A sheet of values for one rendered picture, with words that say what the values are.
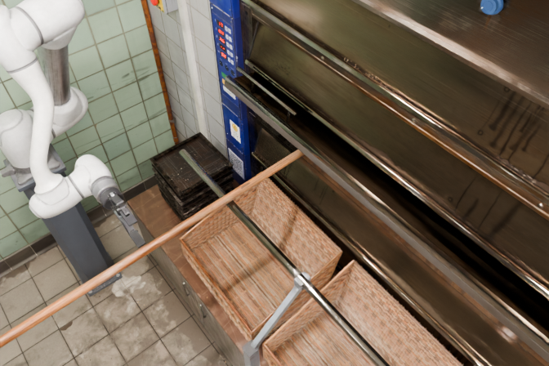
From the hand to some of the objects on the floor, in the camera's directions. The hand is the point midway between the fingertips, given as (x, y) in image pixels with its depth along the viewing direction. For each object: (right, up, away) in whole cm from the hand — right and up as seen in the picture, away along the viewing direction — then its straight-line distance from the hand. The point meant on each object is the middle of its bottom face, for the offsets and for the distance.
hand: (136, 233), depth 160 cm
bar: (+41, -92, +76) cm, 126 cm away
